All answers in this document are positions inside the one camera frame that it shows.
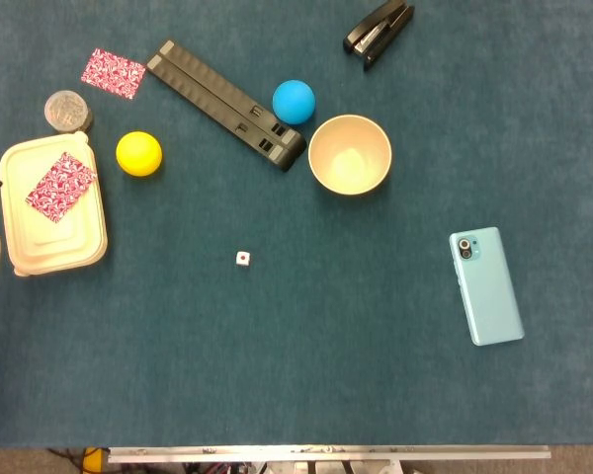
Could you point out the light blue smartphone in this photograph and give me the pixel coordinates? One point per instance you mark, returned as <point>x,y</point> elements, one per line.
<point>486,286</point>

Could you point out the red white patterned card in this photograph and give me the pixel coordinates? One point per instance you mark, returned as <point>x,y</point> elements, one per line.
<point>113,73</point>
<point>61,186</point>

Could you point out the aluminium frame rail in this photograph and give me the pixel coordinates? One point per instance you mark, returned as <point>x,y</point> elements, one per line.
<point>326,453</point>

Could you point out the yellow ball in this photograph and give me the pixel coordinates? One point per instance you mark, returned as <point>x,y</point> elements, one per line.
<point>138,153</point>

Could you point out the yellow object under table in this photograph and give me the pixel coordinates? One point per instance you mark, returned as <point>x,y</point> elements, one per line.
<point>94,460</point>

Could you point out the cream lidded food container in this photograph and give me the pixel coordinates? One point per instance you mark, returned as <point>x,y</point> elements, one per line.
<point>49,222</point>

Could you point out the black stapler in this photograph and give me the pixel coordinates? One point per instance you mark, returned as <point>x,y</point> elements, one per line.
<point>378,32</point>

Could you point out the teal felt table cloth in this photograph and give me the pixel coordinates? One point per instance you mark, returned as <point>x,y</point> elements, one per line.
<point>326,355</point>

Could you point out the long black power strip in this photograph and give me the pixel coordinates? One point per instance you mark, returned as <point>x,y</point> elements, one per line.
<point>225,105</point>

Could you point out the small white die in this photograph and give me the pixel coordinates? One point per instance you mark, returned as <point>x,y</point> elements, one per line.
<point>242,258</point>

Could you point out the cream bowl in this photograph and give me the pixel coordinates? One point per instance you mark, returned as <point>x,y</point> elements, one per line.
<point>350,155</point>

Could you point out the blue ball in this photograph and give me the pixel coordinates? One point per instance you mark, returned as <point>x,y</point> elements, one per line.
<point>293,102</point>

